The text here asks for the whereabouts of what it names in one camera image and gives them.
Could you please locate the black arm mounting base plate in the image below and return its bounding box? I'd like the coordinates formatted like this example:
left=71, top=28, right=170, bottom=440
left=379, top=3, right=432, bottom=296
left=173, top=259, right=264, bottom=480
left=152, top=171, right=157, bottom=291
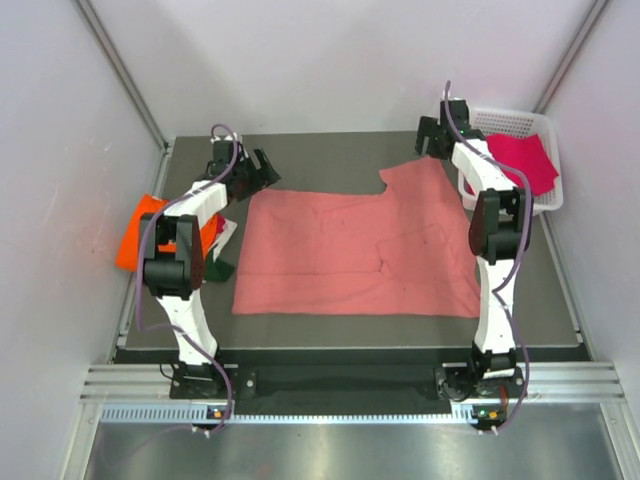
left=170, top=363, right=524, bottom=414

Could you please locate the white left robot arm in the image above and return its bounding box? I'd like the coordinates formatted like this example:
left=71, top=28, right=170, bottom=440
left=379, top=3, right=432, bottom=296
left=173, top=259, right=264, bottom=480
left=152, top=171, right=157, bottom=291
left=136, top=135, right=281, bottom=397

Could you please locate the green folded t shirt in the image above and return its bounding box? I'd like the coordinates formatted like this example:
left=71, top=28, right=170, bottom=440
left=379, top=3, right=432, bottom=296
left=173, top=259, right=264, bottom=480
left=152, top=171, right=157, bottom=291
left=203, top=255, right=236, bottom=283

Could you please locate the white plastic laundry basket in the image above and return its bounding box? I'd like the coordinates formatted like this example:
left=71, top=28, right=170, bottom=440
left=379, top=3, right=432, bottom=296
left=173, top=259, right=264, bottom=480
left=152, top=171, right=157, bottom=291
left=469, top=107, right=563, bottom=214

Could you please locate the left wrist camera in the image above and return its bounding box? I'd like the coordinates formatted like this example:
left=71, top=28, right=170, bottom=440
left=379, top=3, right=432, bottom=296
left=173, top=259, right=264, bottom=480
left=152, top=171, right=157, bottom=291
left=211, top=132, right=243, bottom=145

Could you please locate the orange folded t shirt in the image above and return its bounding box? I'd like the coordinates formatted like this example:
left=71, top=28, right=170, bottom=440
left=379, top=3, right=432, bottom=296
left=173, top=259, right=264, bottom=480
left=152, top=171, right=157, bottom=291
left=115, top=194, right=168, bottom=272

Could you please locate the salmon pink t shirt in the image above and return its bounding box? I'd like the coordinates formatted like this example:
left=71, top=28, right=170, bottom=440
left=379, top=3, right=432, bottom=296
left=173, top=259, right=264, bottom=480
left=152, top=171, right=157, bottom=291
left=232, top=157, right=480, bottom=318

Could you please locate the magenta t shirt in basket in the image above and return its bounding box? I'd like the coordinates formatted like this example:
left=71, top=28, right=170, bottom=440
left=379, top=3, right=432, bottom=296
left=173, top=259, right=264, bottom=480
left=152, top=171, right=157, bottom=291
left=486, top=134, right=559, bottom=196

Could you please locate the grey slotted cable duct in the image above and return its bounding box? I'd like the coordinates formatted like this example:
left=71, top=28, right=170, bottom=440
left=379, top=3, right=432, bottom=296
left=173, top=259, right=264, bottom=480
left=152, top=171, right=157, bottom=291
left=100, top=403, right=501, bottom=426

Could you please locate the white folded t shirt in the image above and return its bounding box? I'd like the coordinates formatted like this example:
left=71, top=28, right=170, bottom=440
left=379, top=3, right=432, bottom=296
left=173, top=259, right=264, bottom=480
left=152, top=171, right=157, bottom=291
left=211, top=216, right=237, bottom=260

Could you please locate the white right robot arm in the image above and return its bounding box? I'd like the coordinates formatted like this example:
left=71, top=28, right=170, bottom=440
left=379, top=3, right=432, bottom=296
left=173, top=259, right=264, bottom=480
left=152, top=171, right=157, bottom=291
left=415, top=99, right=533, bottom=396

